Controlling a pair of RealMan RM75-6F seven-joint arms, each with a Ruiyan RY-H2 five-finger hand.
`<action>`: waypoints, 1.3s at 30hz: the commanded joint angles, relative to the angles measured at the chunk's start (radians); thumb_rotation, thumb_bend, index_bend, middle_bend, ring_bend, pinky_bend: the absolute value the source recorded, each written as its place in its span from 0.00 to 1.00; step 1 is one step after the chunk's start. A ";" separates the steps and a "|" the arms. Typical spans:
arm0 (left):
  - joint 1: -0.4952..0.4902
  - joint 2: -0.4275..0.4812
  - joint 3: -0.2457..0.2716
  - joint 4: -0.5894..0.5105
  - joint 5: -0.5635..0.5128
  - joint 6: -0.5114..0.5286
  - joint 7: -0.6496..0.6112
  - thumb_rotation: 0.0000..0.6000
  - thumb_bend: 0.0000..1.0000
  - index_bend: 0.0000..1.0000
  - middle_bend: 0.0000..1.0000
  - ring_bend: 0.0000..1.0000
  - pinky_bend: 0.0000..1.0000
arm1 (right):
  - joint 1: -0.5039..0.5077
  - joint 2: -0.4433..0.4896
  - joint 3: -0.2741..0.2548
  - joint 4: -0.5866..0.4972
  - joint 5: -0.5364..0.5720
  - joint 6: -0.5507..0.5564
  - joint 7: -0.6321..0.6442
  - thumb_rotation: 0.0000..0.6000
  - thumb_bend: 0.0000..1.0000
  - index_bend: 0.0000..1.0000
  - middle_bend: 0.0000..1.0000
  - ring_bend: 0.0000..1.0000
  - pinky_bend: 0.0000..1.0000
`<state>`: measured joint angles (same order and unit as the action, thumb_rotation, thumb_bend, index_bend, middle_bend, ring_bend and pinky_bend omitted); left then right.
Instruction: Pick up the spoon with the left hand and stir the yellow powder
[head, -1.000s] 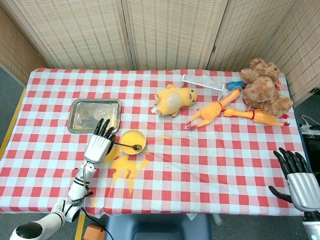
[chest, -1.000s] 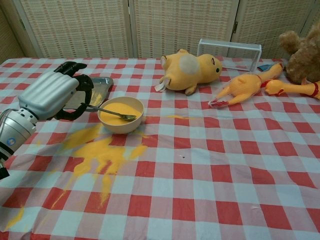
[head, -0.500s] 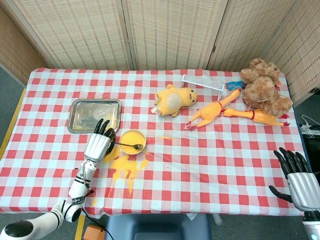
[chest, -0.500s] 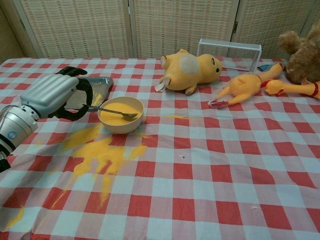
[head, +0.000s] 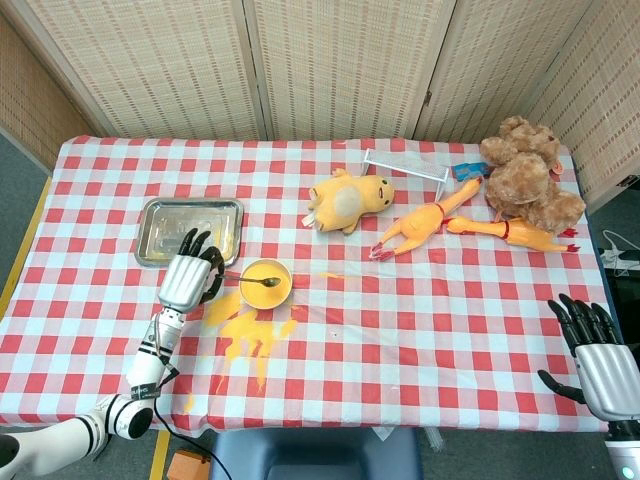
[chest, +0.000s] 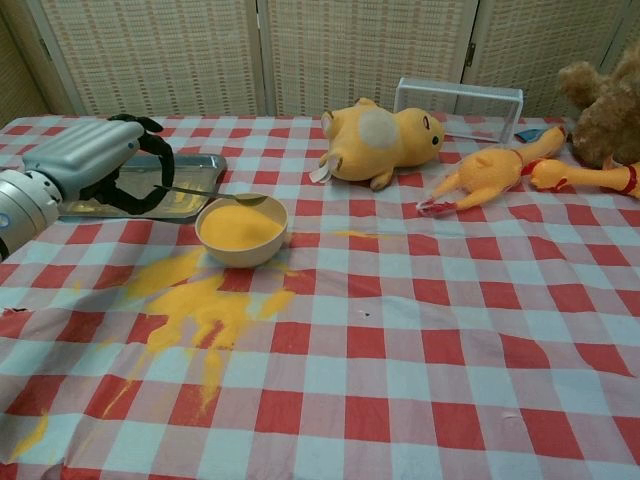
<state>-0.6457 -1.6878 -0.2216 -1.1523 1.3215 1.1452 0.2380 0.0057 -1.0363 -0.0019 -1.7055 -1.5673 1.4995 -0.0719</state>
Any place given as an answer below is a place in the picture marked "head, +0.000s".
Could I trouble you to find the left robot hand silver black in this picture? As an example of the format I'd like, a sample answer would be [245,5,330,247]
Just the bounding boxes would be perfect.
[157,227,226,315]

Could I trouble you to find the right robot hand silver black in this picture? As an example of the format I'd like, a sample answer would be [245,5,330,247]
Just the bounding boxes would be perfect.
[537,293,640,422]

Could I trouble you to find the black spoon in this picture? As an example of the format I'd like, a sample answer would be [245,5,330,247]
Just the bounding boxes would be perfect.
[219,272,282,289]

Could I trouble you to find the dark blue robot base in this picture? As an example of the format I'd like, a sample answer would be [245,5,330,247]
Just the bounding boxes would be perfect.
[208,427,424,480]

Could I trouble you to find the silver metal tray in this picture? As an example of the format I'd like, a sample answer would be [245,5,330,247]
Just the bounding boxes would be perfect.
[133,197,245,269]

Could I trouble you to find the off-white bowl yellow powder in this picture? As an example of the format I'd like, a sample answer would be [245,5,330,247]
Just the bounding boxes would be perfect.
[238,258,294,310]

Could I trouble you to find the spilled yellow powder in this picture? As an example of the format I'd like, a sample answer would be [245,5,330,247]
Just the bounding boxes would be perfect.
[182,271,351,415]

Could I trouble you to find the black box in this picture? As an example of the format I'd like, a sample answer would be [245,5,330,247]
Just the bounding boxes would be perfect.
[602,267,640,346]

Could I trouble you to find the yellow rubber chicken toy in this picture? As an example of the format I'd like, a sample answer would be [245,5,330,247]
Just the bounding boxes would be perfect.
[444,215,581,254]
[368,175,485,262]

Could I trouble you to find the yellow plush toy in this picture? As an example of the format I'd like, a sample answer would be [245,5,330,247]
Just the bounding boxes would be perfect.
[306,168,395,236]

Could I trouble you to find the orange box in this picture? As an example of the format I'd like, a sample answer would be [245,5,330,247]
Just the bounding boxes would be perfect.
[167,448,214,480]

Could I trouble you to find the red white checkered tablecloth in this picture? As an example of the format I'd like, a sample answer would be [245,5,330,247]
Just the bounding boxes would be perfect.
[0,134,626,434]

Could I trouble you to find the brown teddy bear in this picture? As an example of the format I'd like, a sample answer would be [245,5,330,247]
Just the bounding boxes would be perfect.
[479,115,587,236]

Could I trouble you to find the woven folding screen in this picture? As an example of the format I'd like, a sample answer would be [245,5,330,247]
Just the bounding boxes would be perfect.
[0,0,640,211]

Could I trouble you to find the white clear plastic rack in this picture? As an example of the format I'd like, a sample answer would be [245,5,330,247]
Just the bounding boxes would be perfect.
[363,147,451,201]

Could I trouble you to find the small blue toy car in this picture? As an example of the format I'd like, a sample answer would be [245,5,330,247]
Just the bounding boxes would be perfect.
[452,161,489,181]

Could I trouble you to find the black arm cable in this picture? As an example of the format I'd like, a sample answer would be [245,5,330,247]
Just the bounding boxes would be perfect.
[149,319,224,469]

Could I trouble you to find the white cables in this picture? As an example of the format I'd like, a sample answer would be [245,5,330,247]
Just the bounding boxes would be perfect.
[598,229,640,276]

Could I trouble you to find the black strap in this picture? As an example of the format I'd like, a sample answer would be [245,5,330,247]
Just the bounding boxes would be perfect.
[93,433,115,462]

